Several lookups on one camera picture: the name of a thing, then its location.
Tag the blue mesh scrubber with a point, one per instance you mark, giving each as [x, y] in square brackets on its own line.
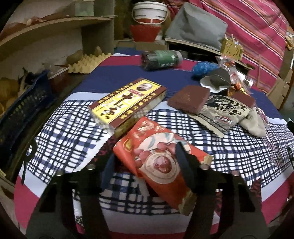
[204, 67]

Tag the curved wooden shelf unit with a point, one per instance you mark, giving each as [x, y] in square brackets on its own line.
[57, 25]

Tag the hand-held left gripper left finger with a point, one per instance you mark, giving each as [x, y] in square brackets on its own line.
[108, 171]

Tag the stacked cardboard pieces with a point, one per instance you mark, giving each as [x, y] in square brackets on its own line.
[280, 89]

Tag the plaid and striped table cloth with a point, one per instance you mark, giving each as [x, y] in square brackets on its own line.
[69, 128]

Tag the white plastic bucket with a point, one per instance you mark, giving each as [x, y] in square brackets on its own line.
[149, 11]

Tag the orange snack packet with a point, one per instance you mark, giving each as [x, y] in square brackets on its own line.
[240, 88]

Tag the dark green plastic jar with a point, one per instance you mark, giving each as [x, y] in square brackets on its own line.
[160, 59]

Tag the cardboard egg tray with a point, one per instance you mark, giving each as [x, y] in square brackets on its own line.
[87, 64]

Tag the grey cushion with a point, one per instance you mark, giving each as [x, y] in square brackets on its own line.
[195, 27]

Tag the yellow chopstick holder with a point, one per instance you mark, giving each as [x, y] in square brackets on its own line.
[232, 49]

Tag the red plastic basket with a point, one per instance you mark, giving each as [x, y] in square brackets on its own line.
[145, 32]

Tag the clear cartoon snack packet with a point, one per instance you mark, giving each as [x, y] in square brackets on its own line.
[226, 63]

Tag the black and cream printed packet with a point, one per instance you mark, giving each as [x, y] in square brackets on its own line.
[220, 110]

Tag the long yellow and red box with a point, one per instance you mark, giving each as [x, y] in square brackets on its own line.
[124, 101]

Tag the red snack packet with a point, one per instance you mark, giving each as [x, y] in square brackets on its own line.
[156, 160]

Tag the red striped hanging cloth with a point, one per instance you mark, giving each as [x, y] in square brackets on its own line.
[252, 27]

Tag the beige cloth pouch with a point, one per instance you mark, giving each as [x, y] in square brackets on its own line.
[252, 124]

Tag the brown potato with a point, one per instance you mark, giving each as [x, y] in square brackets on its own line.
[98, 51]

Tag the large brown square pad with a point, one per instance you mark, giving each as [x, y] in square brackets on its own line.
[188, 98]

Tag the small brown square pad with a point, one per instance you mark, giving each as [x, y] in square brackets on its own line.
[245, 98]

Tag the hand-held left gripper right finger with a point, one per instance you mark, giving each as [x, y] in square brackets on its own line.
[183, 160]

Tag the dark blue plastic crate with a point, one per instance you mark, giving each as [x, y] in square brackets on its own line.
[20, 115]

